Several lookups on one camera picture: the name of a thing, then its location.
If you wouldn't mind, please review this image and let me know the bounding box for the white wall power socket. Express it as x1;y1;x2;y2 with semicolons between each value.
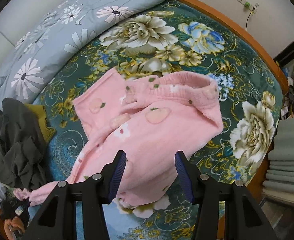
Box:
238;0;259;14

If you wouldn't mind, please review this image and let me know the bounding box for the pink fleece pajama garment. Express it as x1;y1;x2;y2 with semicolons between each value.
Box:
13;68;225;219

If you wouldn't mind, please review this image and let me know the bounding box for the thin charger cable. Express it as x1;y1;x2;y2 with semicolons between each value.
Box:
245;9;255;30

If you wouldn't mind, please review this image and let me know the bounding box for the stack of pale green blankets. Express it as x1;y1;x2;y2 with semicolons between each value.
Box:
263;118;294;205

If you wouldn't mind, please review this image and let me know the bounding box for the black box on shelf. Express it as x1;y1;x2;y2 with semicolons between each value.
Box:
273;41;294;68

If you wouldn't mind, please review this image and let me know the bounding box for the green floral bed blanket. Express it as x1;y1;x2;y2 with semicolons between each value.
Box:
27;0;284;240

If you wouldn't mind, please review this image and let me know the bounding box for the olive yellow garment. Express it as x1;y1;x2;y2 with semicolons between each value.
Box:
25;104;56;144

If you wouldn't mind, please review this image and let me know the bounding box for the orange wooden bed frame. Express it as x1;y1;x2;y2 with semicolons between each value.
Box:
178;0;289;95

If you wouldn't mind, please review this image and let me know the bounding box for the grey daisy print quilt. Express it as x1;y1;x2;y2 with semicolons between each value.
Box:
0;0;177;205

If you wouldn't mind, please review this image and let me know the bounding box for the dark grey garment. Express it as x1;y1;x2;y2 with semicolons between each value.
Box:
0;98;47;191

